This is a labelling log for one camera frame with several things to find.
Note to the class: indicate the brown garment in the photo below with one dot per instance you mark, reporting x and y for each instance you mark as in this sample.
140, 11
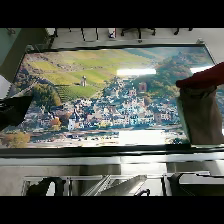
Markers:
203, 116

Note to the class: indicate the silver frame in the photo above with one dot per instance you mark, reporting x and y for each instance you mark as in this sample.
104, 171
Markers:
100, 166

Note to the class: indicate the black office chair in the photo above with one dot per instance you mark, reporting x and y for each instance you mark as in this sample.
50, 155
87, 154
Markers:
138, 32

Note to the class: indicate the red T-shirt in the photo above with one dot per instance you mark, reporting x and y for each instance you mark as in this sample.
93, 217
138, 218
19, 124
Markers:
203, 77

